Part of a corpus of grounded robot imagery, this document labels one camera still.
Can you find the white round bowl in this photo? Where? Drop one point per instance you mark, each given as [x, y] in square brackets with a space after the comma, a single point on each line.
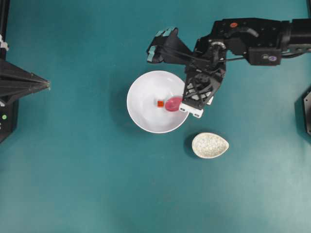
[146, 99]

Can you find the speckled egg-shaped dish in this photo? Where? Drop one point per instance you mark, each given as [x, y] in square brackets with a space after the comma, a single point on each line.
[209, 145]

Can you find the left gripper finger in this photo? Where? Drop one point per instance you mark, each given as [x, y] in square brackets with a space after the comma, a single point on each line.
[10, 94]
[10, 72]

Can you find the small red block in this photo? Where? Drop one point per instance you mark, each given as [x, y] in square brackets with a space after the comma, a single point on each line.
[160, 103]

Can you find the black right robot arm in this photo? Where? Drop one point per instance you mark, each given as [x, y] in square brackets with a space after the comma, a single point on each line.
[261, 42]

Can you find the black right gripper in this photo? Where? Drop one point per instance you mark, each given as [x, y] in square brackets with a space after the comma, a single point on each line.
[206, 69]

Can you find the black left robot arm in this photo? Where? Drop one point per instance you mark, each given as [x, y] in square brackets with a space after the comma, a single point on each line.
[72, 61]

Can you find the pink spoon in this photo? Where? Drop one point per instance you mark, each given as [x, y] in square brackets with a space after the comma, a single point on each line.
[173, 103]

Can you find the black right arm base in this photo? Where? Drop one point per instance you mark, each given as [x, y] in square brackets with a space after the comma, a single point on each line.
[302, 107]

